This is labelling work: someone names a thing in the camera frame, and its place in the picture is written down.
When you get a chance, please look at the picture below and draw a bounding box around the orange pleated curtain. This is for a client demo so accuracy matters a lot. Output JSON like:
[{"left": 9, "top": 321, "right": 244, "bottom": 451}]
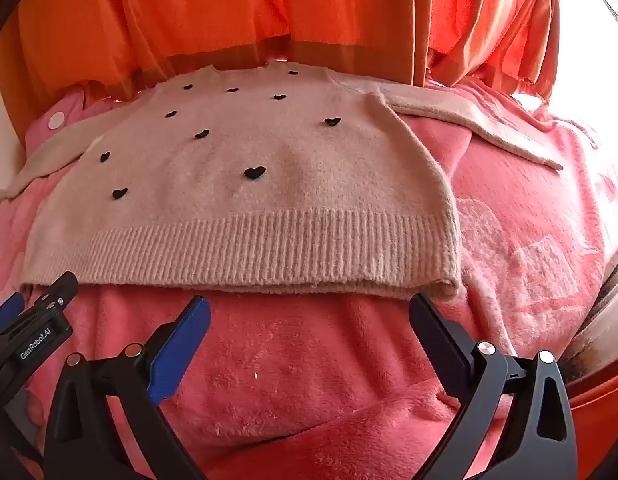
[{"left": 426, "top": 0, "right": 562, "bottom": 98}]

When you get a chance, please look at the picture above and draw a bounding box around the beige sweater with black hearts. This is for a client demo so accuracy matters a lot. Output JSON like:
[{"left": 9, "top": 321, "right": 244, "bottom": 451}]
[{"left": 0, "top": 62, "right": 565, "bottom": 303}]

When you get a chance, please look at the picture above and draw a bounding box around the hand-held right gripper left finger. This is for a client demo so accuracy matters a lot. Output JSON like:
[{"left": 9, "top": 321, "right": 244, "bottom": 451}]
[{"left": 43, "top": 295, "right": 212, "bottom": 480}]

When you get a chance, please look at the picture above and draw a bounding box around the pink printed blanket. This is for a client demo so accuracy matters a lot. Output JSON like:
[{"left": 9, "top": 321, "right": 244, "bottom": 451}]
[{"left": 0, "top": 80, "right": 618, "bottom": 480}]

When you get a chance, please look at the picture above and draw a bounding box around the pink pillow with white dot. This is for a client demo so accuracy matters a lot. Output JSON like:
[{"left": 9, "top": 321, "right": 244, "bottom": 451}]
[{"left": 26, "top": 87, "right": 92, "bottom": 147}]

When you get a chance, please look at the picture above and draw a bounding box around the orange container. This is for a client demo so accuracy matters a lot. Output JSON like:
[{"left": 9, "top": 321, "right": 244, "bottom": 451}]
[{"left": 564, "top": 385, "right": 618, "bottom": 467}]

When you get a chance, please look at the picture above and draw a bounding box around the dark bed frame edge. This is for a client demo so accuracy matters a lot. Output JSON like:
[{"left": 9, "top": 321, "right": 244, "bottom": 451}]
[{"left": 558, "top": 260, "right": 618, "bottom": 391}]

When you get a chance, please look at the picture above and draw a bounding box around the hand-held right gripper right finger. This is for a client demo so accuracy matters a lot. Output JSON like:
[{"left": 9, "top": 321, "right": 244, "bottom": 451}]
[{"left": 408, "top": 292, "right": 578, "bottom": 480}]

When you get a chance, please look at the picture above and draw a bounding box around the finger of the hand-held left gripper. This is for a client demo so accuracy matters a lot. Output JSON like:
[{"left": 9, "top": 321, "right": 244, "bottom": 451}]
[
  {"left": 38, "top": 270, "right": 80, "bottom": 314},
  {"left": 0, "top": 293, "right": 26, "bottom": 337}
]

